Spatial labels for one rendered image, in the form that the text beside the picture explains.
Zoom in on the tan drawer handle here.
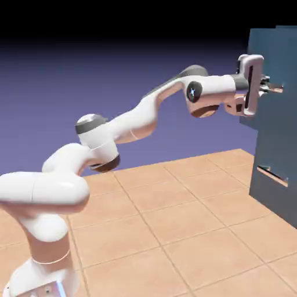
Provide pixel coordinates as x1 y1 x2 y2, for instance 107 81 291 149
265 82 284 94
256 165 289 188

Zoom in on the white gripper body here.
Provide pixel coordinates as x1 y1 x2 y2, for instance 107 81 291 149
237 54 265 117

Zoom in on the blue drawer front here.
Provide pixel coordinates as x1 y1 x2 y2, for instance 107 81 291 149
239 27 297 140
249 126 297 230

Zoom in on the blue painted cabinet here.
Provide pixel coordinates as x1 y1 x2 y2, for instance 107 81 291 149
239 24 297 230

